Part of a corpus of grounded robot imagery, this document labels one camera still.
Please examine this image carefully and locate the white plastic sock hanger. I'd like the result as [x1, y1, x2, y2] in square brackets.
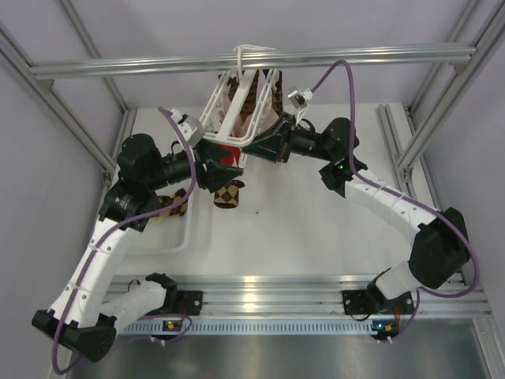
[200, 44, 283, 148]

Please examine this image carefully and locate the white plastic bin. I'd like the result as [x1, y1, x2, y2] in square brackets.
[112, 156, 198, 253]

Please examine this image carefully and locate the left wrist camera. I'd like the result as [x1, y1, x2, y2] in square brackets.
[170, 109, 205, 148]

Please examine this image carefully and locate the perforated cable duct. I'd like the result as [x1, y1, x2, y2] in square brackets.
[122, 319, 398, 336]

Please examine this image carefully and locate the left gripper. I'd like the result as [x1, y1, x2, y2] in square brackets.
[144, 137, 242, 192]

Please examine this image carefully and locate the aluminium crossbar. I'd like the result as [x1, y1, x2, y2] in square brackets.
[29, 43, 477, 79]

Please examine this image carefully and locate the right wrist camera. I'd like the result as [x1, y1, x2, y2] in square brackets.
[287, 87, 313, 117]

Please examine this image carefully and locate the red sock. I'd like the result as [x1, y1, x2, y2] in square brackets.
[219, 144, 241, 167]

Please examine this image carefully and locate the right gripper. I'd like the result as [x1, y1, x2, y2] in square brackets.
[243, 113, 335, 165]

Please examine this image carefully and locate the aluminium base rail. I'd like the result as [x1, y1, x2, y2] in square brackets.
[106, 274, 486, 317]

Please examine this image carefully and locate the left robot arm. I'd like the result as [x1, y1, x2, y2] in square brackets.
[32, 133, 243, 364]

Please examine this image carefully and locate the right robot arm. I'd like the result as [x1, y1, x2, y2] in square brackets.
[242, 114, 470, 313]

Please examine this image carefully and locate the brown checkered hanging sock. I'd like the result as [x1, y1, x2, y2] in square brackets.
[228, 69, 285, 118]

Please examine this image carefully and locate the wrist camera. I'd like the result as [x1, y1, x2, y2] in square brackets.
[287, 87, 313, 117]
[170, 109, 205, 148]

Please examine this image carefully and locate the pink sock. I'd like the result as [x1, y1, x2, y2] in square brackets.
[223, 90, 285, 137]

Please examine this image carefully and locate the brown checkered sock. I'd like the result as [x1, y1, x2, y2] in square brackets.
[228, 69, 285, 118]
[213, 180, 245, 209]

